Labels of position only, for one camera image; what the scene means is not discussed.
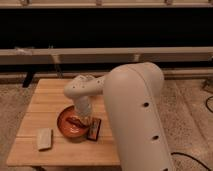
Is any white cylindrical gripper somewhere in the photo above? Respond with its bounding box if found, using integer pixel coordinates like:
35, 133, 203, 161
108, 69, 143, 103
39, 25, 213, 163
74, 97, 92, 126

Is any dark snack bar packet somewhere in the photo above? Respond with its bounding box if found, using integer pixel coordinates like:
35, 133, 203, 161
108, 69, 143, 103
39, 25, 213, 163
87, 118, 101, 141

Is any orange ceramic bowl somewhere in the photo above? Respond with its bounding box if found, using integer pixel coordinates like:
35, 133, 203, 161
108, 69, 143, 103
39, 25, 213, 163
57, 106, 91, 142

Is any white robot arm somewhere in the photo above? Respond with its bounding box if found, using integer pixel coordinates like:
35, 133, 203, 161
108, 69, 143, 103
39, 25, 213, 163
64, 62, 175, 171

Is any pale sponge block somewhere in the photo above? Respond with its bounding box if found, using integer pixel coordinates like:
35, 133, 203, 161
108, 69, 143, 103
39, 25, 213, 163
36, 128, 53, 151

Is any black floor cable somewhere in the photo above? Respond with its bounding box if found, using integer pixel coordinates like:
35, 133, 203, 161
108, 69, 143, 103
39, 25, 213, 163
170, 96, 213, 171

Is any long wooden rail shelf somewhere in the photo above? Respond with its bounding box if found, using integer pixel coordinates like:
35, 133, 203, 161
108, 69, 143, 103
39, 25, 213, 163
0, 46, 213, 65

